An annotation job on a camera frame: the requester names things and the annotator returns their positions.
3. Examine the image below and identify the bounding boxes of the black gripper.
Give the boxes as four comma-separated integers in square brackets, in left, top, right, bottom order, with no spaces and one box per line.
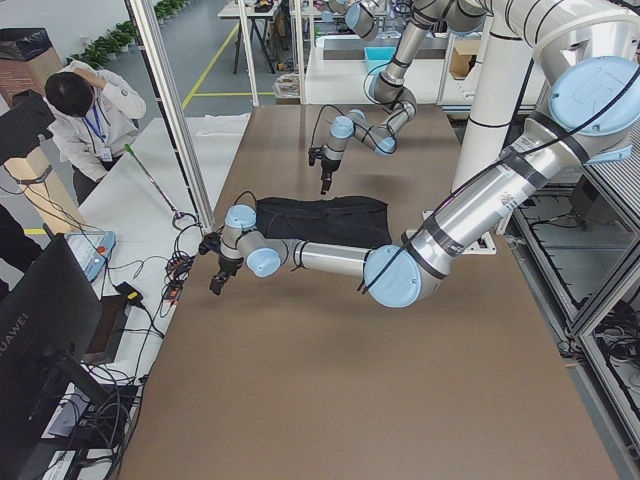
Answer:
[209,255,243,295]
[320,158,341,195]

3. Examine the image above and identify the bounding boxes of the black printed t-shirt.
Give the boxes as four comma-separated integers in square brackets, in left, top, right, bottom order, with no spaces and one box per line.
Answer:
[256,196,391,249]

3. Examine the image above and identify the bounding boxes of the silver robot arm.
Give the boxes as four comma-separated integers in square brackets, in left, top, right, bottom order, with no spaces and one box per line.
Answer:
[309,1,487,194]
[201,1,639,308]

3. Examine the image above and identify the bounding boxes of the red grey power strip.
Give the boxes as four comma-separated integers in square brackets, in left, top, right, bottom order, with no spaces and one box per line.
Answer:
[162,252,195,305]

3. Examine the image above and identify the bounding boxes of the metal grabber tool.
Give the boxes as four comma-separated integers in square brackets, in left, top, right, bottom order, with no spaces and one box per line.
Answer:
[124,144,199,230]

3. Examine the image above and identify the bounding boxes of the blue plastic bin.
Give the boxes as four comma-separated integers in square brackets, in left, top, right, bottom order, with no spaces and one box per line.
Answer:
[364,46,396,76]

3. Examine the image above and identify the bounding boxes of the blue teach pendant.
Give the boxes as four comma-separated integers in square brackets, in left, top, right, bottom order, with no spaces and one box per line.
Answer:
[64,231,116,281]

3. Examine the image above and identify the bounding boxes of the black Huawei monitor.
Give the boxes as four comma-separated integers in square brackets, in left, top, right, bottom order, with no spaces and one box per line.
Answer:
[1,234,109,479]

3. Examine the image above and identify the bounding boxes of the seated person in hoodie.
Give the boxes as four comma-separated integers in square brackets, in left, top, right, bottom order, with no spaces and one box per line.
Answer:
[44,60,146,203]

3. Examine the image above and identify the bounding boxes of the cardboard box stand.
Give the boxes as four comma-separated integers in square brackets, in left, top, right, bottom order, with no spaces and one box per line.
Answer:
[1,27,85,234]

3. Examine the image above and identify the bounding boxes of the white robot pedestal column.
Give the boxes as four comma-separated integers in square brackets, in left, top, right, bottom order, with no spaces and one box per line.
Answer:
[449,0,539,257]

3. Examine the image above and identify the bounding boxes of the aluminium frame post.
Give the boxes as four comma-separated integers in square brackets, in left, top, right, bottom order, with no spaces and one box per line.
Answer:
[124,0,215,234]

